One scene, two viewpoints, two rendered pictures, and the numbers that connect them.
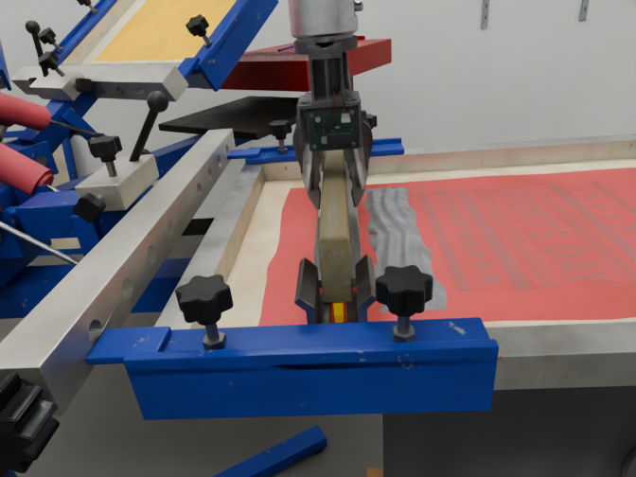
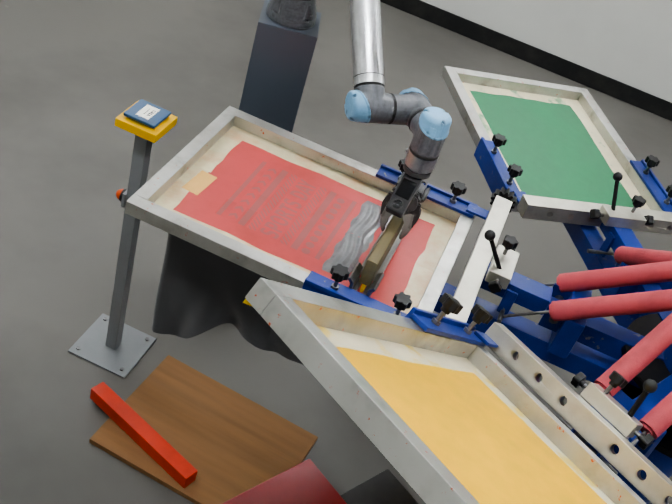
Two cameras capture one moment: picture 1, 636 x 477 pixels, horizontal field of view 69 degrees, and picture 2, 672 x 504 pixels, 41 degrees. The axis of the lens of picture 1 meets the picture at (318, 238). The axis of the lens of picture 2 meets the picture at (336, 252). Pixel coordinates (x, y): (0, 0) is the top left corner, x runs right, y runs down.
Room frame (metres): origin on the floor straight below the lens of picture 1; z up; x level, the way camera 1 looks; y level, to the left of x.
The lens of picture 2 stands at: (2.48, -0.01, 2.37)
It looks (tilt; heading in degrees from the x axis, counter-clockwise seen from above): 38 degrees down; 184
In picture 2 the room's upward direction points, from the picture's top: 19 degrees clockwise
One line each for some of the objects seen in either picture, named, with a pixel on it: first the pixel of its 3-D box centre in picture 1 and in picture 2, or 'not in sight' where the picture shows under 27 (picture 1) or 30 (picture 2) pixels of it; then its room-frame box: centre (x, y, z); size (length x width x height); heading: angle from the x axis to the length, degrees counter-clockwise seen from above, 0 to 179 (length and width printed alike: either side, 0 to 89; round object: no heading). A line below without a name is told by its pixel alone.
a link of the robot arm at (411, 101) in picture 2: not in sight; (410, 110); (0.48, -0.10, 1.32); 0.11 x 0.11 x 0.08; 33
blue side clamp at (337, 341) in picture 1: (310, 364); (423, 197); (0.31, 0.02, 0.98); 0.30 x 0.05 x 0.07; 86
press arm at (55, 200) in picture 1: (91, 212); (516, 288); (0.61, 0.32, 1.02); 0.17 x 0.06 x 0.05; 86
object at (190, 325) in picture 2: not in sight; (244, 311); (0.77, -0.32, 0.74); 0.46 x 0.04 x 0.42; 86
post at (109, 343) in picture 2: not in sight; (128, 242); (0.40, -0.80, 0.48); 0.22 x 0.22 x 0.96; 86
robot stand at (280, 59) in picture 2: not in sight; (251, 175); (-0.01, -0.56, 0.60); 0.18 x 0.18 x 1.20; 13
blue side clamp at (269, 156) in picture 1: (325, 163); (362, 309); (0.86, -0.03, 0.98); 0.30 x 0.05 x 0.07; 86
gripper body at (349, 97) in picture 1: (328, 95); (411, 184); (0.55, -0.03, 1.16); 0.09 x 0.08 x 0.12; 176
